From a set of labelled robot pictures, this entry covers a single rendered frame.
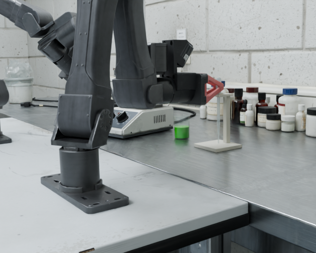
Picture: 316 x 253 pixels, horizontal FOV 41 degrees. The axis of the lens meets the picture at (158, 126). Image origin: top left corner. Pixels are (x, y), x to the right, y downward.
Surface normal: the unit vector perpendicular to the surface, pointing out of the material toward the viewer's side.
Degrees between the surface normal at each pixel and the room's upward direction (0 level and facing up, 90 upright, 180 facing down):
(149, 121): 90
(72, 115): 77
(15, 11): 87
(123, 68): 100
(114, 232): 0
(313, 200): 0
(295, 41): 90
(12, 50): 90
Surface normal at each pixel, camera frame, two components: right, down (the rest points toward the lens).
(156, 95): 0.88, 0.06
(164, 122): 0.70, 0.10
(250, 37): -0.82, 0.11
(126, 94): -0.47, 0.32
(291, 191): -0.02, -0.99
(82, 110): -0.47, -0.07
